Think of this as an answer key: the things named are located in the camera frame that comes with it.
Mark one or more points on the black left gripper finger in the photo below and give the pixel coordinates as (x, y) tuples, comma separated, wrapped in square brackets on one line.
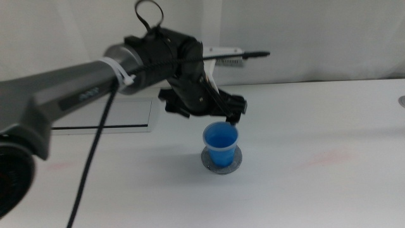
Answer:
[(233, 119), (177, 109)]

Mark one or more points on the blue plastic cup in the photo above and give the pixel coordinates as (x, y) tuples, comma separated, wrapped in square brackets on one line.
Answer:
[(221, 155)]

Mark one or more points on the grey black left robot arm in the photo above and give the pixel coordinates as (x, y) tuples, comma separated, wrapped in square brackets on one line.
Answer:
[(63, 84)]

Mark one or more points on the round grey cup mat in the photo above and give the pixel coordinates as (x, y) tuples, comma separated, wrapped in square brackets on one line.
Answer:
[(207, 164)]

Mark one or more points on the white zip tie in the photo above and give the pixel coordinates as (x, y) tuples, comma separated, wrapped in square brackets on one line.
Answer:
[(118, 71)]

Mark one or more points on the white backdrop curtain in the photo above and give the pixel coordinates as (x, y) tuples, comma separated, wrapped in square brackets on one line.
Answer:
[(316, 38)]

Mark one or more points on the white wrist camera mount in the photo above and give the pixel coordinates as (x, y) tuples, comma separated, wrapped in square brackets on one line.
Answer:
[(209, 68)]

